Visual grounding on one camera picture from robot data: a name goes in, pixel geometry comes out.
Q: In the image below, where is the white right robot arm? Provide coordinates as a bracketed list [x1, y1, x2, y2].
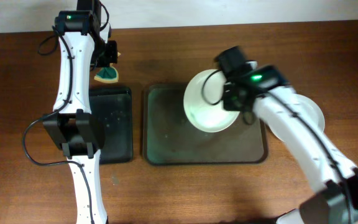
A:
[214, 46, 358, 223]

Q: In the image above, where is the small black tray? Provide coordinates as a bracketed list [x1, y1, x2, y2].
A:
[89, 86, 133, 165]

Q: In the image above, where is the large dark serving tray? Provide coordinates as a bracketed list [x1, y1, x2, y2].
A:
[142, 83, 269, 166]

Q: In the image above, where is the green yellow sponge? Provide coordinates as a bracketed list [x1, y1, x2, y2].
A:
[94, 66, 119, 84]

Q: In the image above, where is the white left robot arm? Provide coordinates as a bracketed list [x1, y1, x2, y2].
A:
[43, 1, 117, 223]

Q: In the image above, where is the white plate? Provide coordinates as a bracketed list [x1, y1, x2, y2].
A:
[183, 69, 239, 133]
[267, 93, 325, 142]

